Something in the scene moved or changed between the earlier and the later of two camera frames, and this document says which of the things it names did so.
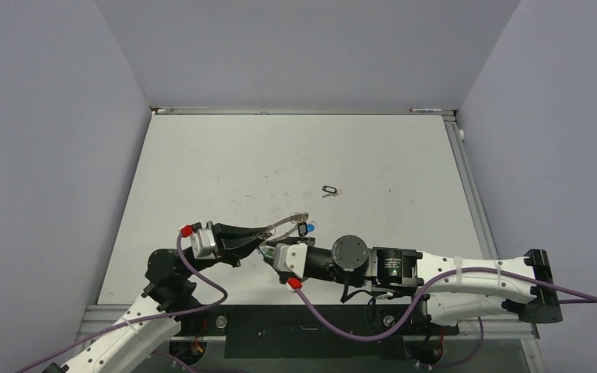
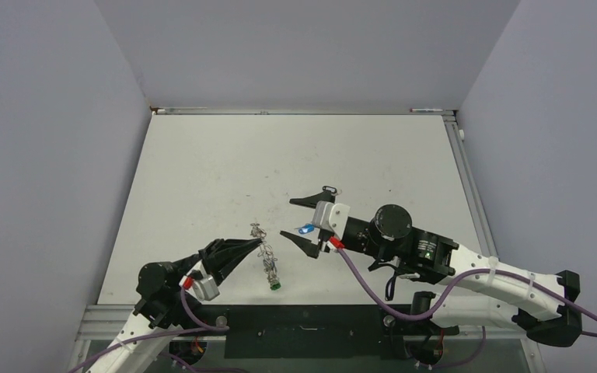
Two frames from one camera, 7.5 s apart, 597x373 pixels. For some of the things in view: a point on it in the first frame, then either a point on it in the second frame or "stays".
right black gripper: [302, 239] to [310, 201]
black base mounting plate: [310, 330] stays
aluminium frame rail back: [297, 111] stays
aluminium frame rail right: [528, 330] stays
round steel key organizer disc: [298, 217] to [267, 253]
